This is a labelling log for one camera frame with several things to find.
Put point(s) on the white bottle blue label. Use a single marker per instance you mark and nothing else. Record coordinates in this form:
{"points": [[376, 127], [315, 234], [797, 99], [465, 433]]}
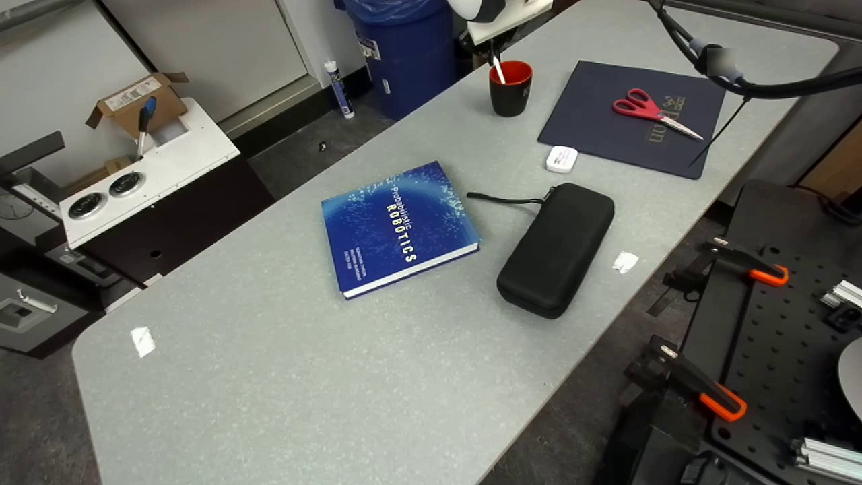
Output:
{"points": [[339, 89]]}

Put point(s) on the grey round robot base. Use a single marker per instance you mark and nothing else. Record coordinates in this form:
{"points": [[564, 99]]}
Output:
{"points": [[853, 378]]}

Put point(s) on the black zippered case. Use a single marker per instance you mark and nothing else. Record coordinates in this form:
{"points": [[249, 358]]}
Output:
{"points": [[555, 247]]}

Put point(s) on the white paper tape label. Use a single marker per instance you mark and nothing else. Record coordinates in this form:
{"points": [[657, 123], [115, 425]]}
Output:
{"points": [[144, 340]]}

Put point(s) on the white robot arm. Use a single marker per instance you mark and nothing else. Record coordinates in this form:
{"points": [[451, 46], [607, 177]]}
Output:
{"points": [[475, 7]]}

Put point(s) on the open cardboard box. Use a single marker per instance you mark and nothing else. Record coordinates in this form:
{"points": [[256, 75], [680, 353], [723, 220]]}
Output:
{"points": [[135, 104]]}

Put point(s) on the black perforated breadboard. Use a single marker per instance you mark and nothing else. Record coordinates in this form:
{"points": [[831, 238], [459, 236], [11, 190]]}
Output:
{"points": [[791, 359]]}

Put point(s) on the orange black bar clamp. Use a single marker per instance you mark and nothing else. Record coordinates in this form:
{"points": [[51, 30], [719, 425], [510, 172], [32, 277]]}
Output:
{"points": [[745, 267], [696, 380]]}

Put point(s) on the white marker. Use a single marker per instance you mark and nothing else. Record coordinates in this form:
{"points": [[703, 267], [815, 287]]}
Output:
{"points": [[500, 72]]}

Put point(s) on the navy Penn folder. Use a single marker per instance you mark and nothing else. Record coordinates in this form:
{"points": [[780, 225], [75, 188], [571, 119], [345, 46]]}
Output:
{"points": [[610, 118]]}

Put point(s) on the black mounting table plate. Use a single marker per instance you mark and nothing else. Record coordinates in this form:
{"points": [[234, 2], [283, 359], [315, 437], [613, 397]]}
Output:
{"points": [[770, 220]]}

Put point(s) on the black cup red inside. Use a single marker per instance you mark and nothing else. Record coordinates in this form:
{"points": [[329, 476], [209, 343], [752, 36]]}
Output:
{"points": [[510, 96]]}

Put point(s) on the blue tool in box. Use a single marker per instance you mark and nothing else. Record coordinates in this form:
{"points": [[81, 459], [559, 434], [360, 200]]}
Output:
{"points": [[147, 115]]}

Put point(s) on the short aluminium extrusion piece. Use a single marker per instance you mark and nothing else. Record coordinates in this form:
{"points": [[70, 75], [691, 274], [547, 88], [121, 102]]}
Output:
{"points": [[845, 296]]}

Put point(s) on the blue trash bin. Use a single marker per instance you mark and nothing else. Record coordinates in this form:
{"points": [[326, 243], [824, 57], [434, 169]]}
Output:
{"points": [[405, 54]]}

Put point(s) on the small white earbuds case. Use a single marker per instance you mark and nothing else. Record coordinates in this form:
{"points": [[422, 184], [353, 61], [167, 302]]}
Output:
{"points": [[560, 159]]}

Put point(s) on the grey metal floor box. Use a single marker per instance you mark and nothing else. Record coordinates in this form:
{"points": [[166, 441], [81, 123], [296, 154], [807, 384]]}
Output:
{"points": [[23, 313]]}

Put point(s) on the small white tape piece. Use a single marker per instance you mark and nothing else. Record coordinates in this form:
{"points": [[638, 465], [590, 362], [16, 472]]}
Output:
{"points": [[625, 262]]}

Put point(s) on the aluminium extrusion rail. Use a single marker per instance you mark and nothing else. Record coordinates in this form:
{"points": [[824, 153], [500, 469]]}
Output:
{"points": [[831, 459]]}

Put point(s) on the white cart with holes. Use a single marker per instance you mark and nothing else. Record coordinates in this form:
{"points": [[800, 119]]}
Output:
{"points": [[171, 172]]}

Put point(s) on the blue hardcover book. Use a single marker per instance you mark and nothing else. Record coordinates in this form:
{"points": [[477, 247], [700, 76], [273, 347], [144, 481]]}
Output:
{"points": [[399, 230]]}

